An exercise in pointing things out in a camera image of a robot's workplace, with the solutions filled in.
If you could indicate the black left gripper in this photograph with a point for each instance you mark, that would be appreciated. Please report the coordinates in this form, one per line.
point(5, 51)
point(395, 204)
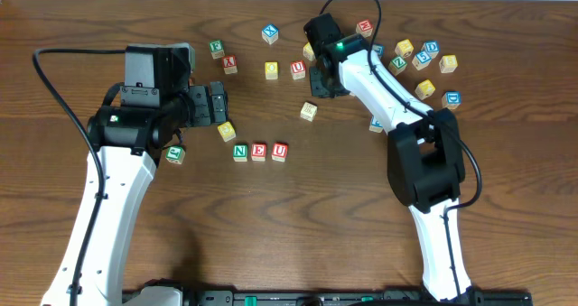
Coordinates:
point(201, 106)

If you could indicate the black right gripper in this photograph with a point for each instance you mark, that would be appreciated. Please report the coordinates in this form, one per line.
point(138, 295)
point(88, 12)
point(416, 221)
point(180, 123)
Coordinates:
point(322, 86)

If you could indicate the green N block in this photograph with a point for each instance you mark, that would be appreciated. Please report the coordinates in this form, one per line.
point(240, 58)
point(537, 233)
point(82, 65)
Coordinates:
point(240, 153)

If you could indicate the red E block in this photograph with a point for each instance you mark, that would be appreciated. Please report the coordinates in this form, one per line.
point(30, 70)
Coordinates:
point(258, 152)

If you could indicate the red u block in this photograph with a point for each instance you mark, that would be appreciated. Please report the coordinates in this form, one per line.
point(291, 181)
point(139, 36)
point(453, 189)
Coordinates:
point(298, 69)
point(279, 152)

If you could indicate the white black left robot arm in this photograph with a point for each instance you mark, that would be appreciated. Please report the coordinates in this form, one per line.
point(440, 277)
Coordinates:
point(126, 144)

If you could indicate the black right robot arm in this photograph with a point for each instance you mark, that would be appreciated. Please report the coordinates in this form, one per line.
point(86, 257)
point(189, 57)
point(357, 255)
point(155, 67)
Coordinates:
point(425, 154)

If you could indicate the yellow block top middle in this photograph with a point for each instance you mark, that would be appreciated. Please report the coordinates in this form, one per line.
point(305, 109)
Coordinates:
point(308, 52)

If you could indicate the yellow block left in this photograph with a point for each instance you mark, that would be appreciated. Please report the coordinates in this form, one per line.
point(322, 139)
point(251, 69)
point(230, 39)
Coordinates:
point(227, 131)

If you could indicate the plain white wooden block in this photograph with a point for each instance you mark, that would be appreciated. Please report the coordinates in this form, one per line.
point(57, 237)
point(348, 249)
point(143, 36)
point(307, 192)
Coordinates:
point(308, 111)

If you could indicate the red Y block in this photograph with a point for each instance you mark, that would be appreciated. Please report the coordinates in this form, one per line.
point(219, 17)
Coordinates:
point(229, 64)

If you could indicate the green F block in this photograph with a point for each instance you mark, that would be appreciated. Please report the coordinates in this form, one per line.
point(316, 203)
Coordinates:
point(216, 49)

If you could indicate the yellow O block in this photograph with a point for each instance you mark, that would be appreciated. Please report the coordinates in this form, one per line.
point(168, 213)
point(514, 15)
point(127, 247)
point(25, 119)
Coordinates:
point(271, 70)

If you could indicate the blue L block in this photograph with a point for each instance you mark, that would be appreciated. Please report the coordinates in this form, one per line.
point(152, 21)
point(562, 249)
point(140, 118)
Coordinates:
point(378, 49)

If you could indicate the red H block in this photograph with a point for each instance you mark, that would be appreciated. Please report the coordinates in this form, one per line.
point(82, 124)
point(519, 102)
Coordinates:
point(365, 28)

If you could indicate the blue 2 block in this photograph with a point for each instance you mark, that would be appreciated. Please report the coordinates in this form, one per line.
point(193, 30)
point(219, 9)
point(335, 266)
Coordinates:
point(375, 126)

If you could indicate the green J block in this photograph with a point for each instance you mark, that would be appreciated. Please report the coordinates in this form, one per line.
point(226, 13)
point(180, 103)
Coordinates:
point(175, 154)

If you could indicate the blue X block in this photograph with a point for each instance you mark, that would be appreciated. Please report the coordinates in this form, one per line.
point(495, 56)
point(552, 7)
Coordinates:
point(270, 34)

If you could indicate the green Z block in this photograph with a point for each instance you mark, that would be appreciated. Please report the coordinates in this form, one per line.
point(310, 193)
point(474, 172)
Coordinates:
point(397, 65)

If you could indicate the yellow block upper right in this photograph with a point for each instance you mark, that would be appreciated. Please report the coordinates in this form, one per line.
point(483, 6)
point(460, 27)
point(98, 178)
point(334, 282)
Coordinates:
point(404, 48)

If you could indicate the blue S block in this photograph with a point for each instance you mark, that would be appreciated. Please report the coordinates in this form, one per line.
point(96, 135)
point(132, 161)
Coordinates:
point(421, 60)

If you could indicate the blue D block upper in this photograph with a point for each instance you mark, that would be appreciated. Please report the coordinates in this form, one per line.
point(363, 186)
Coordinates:
point(431, 48)

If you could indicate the blue d block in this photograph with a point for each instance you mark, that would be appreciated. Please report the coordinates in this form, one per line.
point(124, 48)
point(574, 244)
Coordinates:
point(431, 48)
point(451, 99)

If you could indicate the yellow 8 block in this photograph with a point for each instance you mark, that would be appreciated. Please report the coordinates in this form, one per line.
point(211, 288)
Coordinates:
point(448, 63)

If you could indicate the blue D block lower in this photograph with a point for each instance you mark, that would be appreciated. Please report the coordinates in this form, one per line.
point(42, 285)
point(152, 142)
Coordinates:
point(451, 99)

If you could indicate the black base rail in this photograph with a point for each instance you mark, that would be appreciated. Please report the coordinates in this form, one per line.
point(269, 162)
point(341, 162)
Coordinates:
point(164, 296)

